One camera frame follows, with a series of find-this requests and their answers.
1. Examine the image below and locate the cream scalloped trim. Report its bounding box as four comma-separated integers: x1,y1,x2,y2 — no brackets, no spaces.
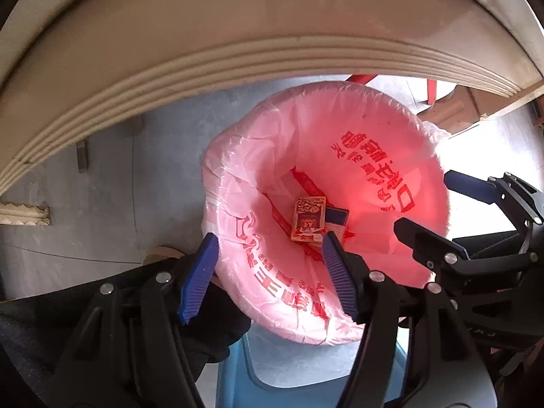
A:
0,202,51,226

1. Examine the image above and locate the cream round table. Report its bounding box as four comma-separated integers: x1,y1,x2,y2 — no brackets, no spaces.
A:
0,0,544,196

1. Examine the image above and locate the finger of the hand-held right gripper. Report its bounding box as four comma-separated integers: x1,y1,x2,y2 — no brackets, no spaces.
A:
443,170,544,226
393,218,540,285

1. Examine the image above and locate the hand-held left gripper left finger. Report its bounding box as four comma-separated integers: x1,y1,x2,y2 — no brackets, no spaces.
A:
51,232,220,408

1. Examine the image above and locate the tan object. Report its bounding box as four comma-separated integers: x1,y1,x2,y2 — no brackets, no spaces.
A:
143,245,190,265

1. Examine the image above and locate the red patterned small box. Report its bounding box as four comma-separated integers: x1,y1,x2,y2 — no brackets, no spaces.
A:
290,196,328,244

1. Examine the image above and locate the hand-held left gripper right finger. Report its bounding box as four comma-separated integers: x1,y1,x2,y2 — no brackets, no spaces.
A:
321,230,498,408

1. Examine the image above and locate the blue plastic stool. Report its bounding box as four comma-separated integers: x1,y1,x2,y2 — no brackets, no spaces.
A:
217,322,408,408

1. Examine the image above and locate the red metal frame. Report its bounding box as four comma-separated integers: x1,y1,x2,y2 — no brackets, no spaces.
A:
343,74,439,105

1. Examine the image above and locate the blue small box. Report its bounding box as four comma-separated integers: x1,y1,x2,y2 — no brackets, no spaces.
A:
324,207,350,239

